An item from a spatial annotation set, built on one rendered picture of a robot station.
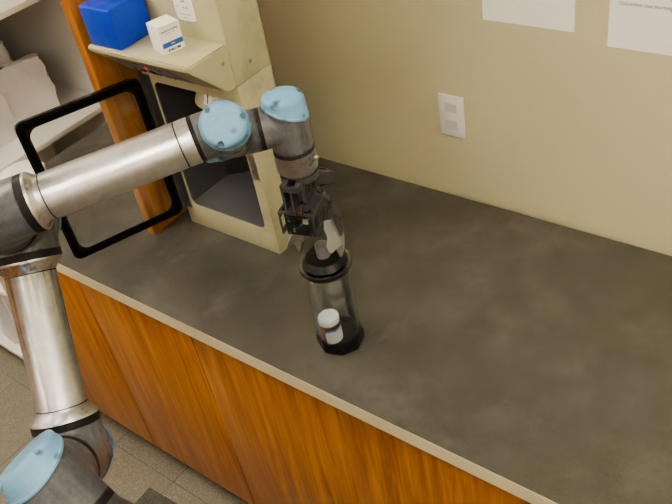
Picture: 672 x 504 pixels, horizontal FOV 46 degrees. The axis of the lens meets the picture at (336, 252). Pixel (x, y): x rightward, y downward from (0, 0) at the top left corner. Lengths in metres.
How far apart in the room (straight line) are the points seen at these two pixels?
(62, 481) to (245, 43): 0.95
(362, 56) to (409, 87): 0.15
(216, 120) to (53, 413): 0.57
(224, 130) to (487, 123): 0.90
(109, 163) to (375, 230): 0.93
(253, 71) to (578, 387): 0.94
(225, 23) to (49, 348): 0.74
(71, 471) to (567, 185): 1.26
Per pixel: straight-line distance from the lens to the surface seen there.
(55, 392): 1.43
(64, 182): 1.27
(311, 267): 1.57
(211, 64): 1.69
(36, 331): 1.43
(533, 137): 1.93
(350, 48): 2.10
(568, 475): 1.51
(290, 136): 1.37
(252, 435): 2.16
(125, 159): 1.25
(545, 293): 1.81
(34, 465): 1.31
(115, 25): 1.79
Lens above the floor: 2.18
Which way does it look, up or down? 39 degrees down
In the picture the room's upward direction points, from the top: 11 degrees counter-clockwise
